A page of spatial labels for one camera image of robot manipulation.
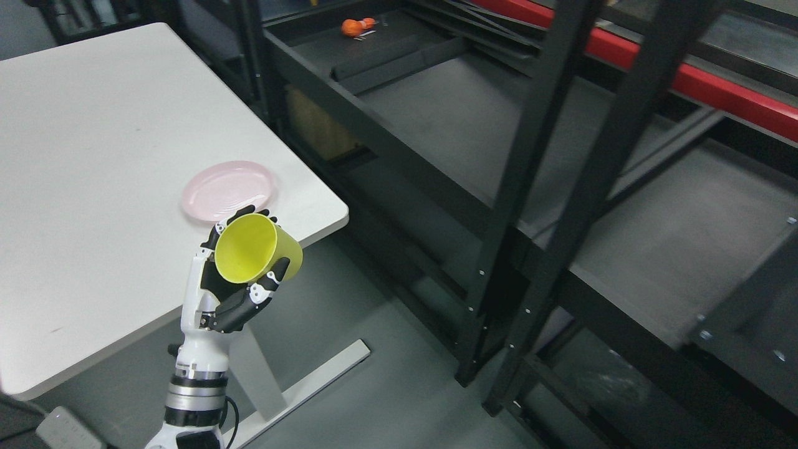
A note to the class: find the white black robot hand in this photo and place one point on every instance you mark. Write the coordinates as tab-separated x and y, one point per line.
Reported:
214	309

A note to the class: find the yellow plastic cup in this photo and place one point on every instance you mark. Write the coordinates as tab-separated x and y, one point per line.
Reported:
250	245

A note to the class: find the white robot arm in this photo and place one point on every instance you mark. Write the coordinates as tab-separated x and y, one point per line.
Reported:
196	407

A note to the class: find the orange toy on shelf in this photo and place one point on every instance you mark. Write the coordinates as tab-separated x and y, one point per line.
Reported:
355	28

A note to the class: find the black metal shelf rack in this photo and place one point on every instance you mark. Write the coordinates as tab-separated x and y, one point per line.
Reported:
626	252

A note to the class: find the pink plastic plate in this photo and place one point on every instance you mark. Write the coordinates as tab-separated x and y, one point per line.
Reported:
221	190

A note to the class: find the white folding table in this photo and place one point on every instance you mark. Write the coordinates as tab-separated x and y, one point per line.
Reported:
99	138

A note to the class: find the red metal beam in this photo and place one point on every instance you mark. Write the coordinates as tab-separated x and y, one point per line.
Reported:
713	90

